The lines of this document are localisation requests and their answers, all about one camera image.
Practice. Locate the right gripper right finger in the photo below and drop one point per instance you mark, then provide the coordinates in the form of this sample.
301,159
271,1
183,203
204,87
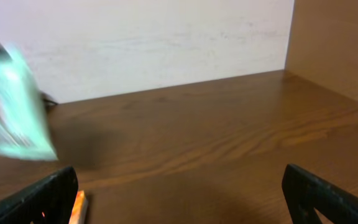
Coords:
306,194

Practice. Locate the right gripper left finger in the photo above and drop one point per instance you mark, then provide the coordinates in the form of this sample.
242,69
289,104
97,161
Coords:
49,200

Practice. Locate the wet wipes packet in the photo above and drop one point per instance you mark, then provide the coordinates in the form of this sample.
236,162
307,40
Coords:
78,213

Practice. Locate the light blue wipes packet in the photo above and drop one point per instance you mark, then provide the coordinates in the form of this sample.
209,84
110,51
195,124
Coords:
24,130

